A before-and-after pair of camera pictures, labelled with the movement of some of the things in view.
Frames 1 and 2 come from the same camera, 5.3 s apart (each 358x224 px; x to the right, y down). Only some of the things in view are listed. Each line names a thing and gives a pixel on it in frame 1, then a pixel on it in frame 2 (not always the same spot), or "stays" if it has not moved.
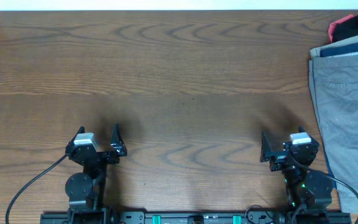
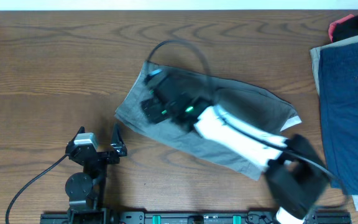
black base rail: x=253 y=216 stays
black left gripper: x=118 y=145 stays
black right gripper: x=278 y=157 -> x=150 y=106
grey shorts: x=344 y=91 -> x=255 y=108
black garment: x=350 y=28 stays
